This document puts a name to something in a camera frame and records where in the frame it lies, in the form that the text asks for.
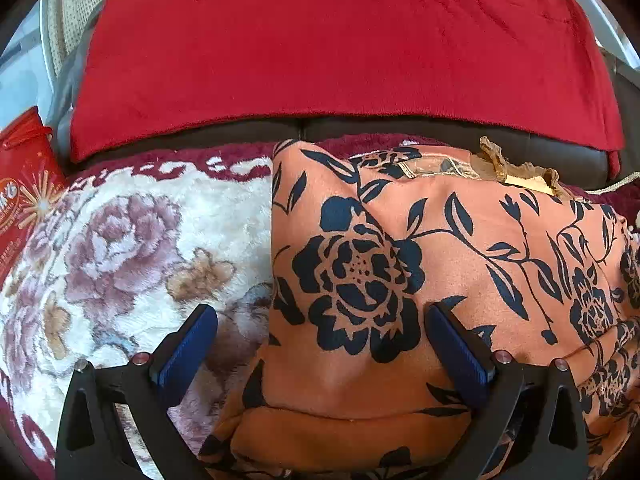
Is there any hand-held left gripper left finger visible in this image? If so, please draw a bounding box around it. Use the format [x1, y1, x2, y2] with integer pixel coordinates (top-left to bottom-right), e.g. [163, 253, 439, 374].
[55, 303, 219, 480]

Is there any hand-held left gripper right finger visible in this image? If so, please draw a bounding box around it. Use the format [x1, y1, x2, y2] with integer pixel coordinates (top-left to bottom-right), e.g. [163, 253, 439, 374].
[426, 301, 591, 480]

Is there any orange black floral garment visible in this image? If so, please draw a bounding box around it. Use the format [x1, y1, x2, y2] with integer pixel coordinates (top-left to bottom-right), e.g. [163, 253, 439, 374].
[197, 139, 640, 480]

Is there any cream floral plush blanket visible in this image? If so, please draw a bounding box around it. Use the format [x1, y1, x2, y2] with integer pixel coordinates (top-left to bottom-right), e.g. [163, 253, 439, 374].
[0, 132, 640, 480]

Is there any tan crumpled fabric scrap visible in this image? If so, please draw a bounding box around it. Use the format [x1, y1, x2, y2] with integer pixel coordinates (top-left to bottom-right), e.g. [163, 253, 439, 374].
[470, 136, 566, 198]

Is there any red gift bag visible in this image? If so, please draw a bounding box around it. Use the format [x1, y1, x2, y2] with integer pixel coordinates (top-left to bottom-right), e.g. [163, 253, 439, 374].
[0, 106, 68, 281]

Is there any dark brown leather sofa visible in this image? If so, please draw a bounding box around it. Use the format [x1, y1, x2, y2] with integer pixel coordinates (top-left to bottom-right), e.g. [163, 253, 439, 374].
[50, 35, 640, 191]

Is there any red plush blanket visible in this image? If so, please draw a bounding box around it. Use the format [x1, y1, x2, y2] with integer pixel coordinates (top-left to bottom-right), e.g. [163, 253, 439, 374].
[70, 0, 623, 163]

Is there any beige mesh cloth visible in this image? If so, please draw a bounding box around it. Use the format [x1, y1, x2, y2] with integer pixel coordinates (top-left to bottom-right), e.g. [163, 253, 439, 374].
[47, 0, 201, 76]

